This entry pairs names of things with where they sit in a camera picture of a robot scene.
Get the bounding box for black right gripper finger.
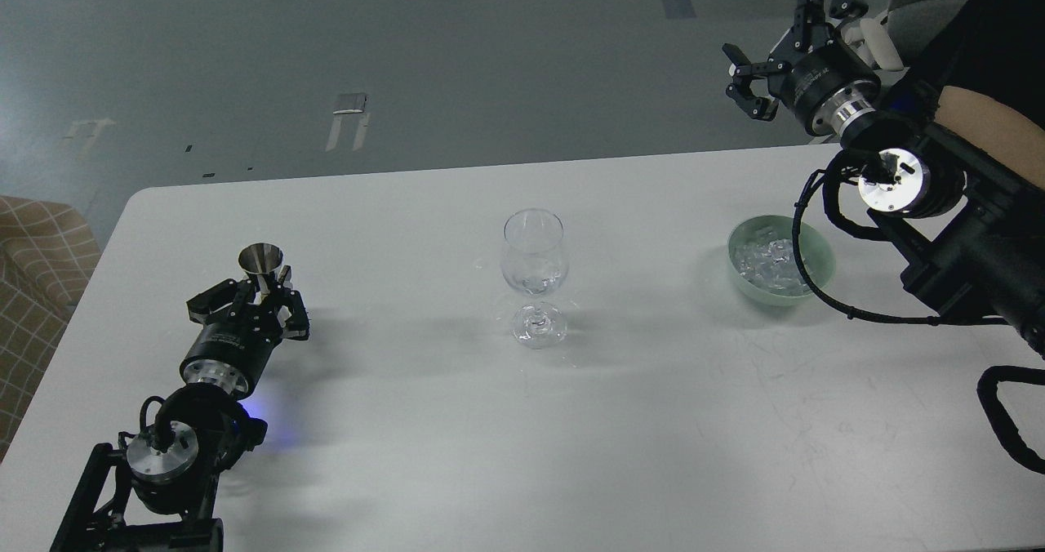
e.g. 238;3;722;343
772;0;869;65
722;43;789;122

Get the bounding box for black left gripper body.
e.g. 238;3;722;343
180;304;283;399

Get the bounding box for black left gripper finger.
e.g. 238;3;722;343
186;279;260;326
269;265;310;341

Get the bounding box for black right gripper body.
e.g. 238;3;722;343
776;42;881;136

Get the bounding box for steel cocktail jigger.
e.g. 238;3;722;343
238;243;292;300

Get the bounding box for clear ice cubes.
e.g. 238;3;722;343
732;238;811;296

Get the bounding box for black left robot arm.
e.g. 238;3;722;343
50;261;310;551

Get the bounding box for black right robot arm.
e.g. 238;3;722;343
722;0;1043;354

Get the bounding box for clear wine glass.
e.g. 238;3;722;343
500;208;570;349

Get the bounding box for green bowl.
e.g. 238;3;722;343
725;215;836;308

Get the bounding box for seated person black shirt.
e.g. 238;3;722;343
878;0;1045;194

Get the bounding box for beige checkered sofa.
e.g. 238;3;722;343
1;196;101;456

